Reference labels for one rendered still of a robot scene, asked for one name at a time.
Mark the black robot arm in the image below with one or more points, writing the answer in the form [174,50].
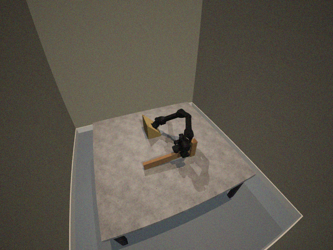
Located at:
[184,139]

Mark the brown wooden post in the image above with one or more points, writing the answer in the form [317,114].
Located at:
[193,147]

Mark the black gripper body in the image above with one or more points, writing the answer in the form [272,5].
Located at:
[183,154]

